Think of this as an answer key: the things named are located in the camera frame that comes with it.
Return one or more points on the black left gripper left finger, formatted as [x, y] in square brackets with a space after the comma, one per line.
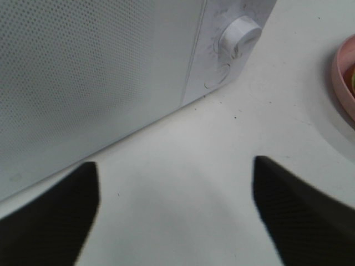
[52, 229]

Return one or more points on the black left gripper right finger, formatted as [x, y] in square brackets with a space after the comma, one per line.
[307, 227]

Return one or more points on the white microwave door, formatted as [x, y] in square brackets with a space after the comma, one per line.
[77, 76]

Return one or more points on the pink round plate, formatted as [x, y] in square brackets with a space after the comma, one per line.
[342, 62]

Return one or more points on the round white door button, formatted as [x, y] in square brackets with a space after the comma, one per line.
[217, 77]

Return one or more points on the white timer knob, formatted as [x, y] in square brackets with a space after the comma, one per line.
[238, 38]

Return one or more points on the white microwave oven body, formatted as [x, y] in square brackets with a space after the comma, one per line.
[217, 15]

